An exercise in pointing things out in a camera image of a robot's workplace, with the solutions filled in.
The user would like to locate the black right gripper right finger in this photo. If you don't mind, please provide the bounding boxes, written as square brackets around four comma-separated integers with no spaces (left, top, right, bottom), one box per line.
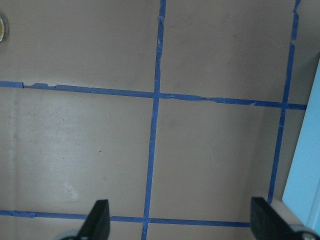
[250,197,304,240]

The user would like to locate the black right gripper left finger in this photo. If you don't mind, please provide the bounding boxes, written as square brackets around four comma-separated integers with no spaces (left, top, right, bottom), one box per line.
[76,199,111,240]

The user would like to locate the yellow toy beetle car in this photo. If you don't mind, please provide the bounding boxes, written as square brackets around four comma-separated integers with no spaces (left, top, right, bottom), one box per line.
[0,12,10,43]

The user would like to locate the light blue plastic bin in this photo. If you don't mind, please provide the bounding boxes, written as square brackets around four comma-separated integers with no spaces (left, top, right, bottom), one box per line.
[282,66,320,233]

